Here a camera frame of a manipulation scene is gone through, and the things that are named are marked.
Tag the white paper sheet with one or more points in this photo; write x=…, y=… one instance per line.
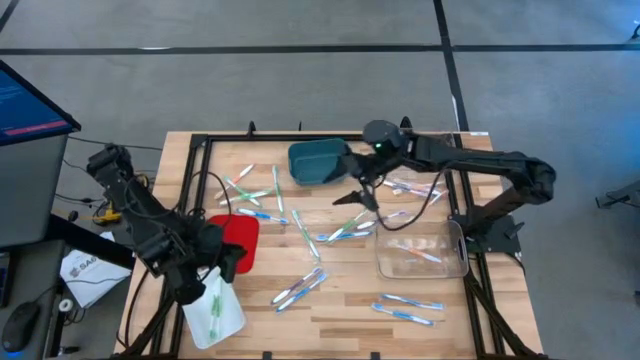
x=95, y=280

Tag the black keyboard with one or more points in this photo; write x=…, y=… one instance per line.
x=3, y=280

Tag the yellow tool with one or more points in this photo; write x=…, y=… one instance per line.
x=107, y=216

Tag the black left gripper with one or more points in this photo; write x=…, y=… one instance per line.
x=210, y=245

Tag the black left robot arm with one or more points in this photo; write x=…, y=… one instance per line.
x=145, y=215

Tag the black computer monitor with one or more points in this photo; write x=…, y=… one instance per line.
x=30, y=105

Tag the dark grey desk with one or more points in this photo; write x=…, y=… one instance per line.
x=35, y=280

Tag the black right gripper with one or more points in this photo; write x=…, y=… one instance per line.
x=367, y=172

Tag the teal plastic bin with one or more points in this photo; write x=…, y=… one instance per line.
x=310, y=162

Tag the orange toothbrush yellow bristles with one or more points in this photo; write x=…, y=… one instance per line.
x=425, y=256

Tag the wrapped orange toothbrush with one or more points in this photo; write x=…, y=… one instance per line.
x=245, y=172
x=437, y=197

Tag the black equipment leg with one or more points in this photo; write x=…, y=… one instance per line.
x=620, y=195

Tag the red plastic bin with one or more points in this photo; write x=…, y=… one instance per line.
x=245, y=235

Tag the black computer mouse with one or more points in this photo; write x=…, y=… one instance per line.
x=20, y=327

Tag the blue toothbrush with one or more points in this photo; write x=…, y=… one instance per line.
x=402, y=315
x=302, y=293
x=412, y=301
x=350, y=235
x=262, y=216

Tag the white tape roll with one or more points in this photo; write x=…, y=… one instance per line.
x=62, y=305

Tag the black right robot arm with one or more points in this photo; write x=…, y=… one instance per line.
x=475, y=160

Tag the black table clamp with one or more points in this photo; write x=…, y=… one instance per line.
x=266, y=356
x=406, y=124
x=251, y=129
x=375, y=356

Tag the white plastic bin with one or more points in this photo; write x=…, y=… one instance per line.
x=200, y=320

